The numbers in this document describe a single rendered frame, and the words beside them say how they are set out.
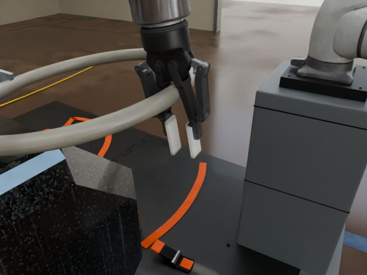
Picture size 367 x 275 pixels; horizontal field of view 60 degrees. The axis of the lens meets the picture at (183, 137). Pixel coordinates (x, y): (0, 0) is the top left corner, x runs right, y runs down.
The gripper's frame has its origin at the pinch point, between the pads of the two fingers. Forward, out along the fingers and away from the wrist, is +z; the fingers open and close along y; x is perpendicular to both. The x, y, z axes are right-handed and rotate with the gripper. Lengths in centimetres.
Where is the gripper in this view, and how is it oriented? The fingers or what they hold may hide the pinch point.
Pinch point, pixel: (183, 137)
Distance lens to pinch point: 57.7
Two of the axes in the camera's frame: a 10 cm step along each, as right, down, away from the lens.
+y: -8.7, -1.1, 4.9
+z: 1.5, 8.7, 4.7
